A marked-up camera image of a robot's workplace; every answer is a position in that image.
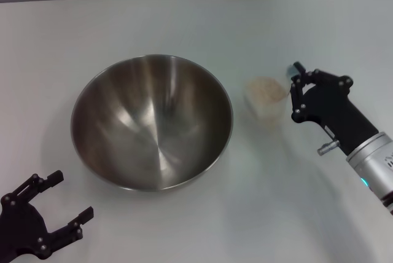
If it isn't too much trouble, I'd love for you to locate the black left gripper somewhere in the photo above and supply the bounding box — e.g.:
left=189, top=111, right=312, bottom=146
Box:
left=0, top=170, right=94, bottom=261

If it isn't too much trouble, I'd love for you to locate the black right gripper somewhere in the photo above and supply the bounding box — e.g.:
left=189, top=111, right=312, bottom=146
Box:
left=286, top=61, right=381, bottom=156

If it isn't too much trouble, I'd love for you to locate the clear plastic measuring cup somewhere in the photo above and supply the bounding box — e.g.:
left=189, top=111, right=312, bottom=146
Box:
left=243, top=73, right=292, bottom=129

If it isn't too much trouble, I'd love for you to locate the stainless steel mixing bowl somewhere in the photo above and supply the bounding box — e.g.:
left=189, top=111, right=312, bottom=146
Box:
left=70, top=54, right=234, bottom=192

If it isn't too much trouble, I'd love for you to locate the silver cable connector plug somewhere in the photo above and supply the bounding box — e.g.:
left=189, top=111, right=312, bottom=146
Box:
left=317, top=139, right=340, bottom=157

